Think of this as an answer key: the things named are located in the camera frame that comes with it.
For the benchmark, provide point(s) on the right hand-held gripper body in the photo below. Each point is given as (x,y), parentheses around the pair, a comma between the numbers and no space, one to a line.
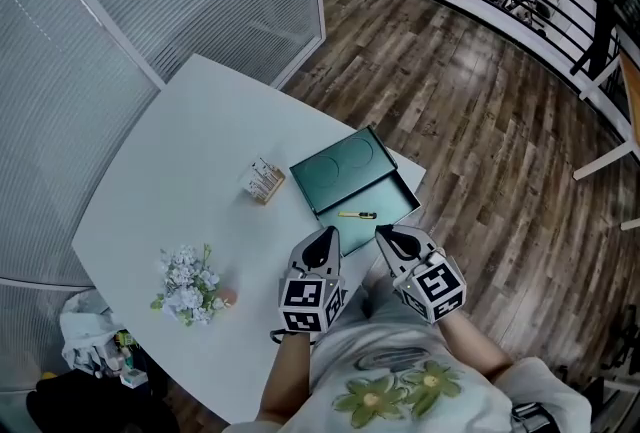
(415,266)

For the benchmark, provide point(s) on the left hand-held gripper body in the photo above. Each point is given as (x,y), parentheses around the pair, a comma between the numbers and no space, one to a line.
(320,266)

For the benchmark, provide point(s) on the yellow utility knife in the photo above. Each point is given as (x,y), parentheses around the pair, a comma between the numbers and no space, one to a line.
(356,215)

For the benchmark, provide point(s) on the green metal box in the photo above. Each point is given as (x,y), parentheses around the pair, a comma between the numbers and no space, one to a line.
(345,176)

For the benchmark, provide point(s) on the person's right forearm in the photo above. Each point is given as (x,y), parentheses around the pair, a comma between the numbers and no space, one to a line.
(470,346)

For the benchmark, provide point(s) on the person's left forearm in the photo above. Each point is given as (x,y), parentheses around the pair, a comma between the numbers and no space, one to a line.
(285,381)

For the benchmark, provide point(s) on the small white box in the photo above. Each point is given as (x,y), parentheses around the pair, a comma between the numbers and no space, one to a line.
(132,378)

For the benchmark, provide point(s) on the wooden stick holder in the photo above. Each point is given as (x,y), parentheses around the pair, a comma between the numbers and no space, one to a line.
(265,181)

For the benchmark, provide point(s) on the white flower print shirt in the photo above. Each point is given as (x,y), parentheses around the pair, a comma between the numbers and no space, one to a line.
(400,371)

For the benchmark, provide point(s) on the white flower bouquet pot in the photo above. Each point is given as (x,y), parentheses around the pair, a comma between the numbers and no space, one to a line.
(192,286)

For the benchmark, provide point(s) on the black chair base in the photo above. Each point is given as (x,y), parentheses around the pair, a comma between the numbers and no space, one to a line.
(622,341)

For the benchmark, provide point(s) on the white plastic bag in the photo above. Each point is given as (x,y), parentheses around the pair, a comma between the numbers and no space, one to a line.
(87,326)

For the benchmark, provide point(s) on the black bag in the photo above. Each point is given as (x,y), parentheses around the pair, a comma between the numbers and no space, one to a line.
(95,403)

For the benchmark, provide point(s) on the wooden table white legs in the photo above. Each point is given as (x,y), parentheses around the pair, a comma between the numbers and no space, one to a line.
(631,86)

